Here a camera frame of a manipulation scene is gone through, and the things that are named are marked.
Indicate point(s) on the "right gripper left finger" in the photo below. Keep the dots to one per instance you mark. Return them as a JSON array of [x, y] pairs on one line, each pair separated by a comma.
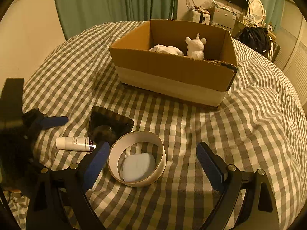
[[56, 189]]

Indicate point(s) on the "silver mini fridge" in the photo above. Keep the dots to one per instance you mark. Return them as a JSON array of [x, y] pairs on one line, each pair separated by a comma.
[[223, 17]]

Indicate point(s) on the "white lotion tube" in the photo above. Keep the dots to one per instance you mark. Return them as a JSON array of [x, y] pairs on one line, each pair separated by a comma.
[[82, 144]]

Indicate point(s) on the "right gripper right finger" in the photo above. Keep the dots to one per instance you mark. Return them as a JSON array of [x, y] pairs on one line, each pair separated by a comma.
[[258, 211]]

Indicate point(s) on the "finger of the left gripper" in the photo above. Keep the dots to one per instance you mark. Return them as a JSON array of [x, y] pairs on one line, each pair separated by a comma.
[[54, 121]]

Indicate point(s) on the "black square tray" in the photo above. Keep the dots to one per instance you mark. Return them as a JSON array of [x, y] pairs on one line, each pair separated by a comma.
[[107, 126]]

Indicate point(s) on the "chair with black clothes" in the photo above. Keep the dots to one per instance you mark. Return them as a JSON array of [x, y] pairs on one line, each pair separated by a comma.
[[259, 40]]

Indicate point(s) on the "white wardrobe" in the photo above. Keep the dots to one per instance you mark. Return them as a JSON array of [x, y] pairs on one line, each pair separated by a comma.
[[291, 58]]

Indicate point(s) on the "grey checkered bed quilt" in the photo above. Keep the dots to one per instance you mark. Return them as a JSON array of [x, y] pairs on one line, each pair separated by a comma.
[[260, 124]]

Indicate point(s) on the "brown cardboard box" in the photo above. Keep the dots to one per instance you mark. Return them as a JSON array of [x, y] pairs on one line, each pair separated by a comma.
[[203, 82]]

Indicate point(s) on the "white oval mirror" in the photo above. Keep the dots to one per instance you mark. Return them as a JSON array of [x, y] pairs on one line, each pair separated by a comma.
[[256, 13]]

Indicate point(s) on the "white suitcase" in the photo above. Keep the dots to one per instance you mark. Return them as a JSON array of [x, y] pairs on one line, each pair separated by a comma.
[[200, 16]]

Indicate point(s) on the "large green curtain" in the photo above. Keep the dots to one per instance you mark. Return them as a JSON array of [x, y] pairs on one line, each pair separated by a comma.
[[78, 15]]

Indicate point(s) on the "light blue earbud case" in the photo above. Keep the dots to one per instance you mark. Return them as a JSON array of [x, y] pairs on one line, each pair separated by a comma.
[[138, 167]]

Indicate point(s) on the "white bear figurine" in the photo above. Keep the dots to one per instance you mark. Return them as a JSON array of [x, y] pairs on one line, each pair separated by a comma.
[[195, 47]]

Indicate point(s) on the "white crumpled socks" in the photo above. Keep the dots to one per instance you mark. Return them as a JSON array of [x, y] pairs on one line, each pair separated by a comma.
[[167, 49]]

